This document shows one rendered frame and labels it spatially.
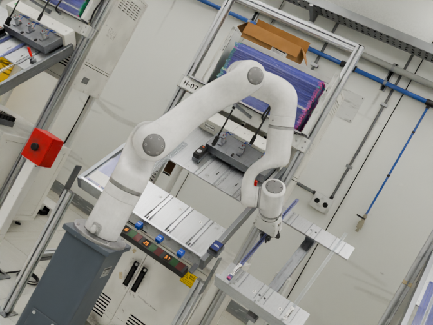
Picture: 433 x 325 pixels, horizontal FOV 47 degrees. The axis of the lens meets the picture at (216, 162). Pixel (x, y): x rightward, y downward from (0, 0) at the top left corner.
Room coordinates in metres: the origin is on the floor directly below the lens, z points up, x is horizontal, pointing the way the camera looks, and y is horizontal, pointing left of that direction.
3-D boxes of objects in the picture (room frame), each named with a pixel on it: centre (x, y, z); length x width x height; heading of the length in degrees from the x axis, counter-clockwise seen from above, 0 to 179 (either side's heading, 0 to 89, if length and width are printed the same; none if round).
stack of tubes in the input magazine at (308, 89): (2.55, -0.04, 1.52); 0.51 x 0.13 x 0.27; 71
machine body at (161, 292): (2.68, -0.03, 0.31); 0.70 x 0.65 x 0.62; 71
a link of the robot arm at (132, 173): (1.68, 0.24, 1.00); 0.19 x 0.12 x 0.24; 17
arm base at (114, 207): (1.65, 0.23, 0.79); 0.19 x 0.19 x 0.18
